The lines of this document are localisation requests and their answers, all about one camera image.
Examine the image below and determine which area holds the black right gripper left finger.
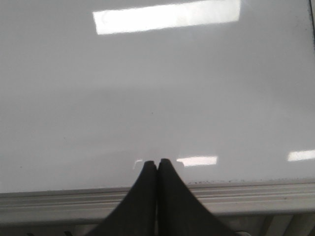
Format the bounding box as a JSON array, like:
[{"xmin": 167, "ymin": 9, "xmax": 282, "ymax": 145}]
[{"xmin": 90, "ymin": 161, "xmax": 157, "ymax": 236}]

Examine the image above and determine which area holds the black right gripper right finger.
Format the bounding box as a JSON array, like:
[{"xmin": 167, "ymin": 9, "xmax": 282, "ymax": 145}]
[{"xmin": 157, "ymin": 159, "xmax": 236, "ymax": 236}]

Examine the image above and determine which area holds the white whiteboard with aluminium frame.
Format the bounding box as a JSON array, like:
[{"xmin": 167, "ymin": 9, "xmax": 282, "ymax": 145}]
[{"xmin": 0, "ymin": 0, "xmax": 315, "ymax": 227}]

